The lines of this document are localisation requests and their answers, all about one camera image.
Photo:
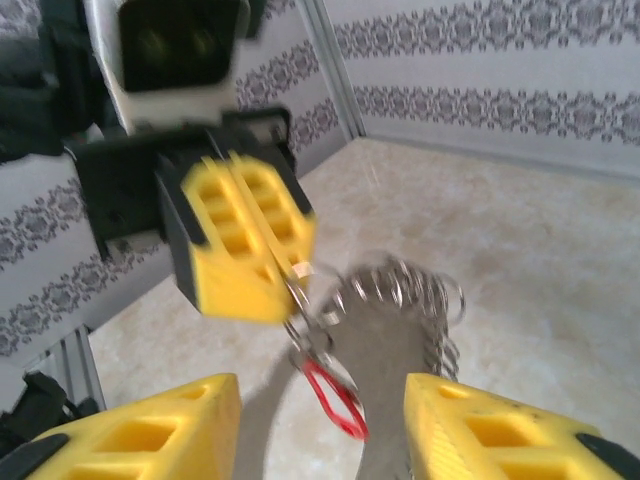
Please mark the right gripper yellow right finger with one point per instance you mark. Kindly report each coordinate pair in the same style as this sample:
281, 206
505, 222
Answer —
500, 440

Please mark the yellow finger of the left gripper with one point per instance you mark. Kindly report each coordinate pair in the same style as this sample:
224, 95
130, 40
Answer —
295, 235
225, 280

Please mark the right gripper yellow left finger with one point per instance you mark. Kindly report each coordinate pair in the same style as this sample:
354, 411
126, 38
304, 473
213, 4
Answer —
150, 425

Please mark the metal keyring holder with rings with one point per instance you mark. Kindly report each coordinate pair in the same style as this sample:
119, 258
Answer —
385, 340

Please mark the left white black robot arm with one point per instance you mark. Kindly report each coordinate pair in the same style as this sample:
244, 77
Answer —
45, 405

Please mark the aluminium table side rail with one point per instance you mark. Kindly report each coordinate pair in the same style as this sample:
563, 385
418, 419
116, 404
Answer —
80, 365

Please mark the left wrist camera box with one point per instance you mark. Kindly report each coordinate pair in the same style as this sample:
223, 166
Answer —
175, 50

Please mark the aluminium corner post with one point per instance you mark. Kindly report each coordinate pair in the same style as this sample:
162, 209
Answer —
334, 75

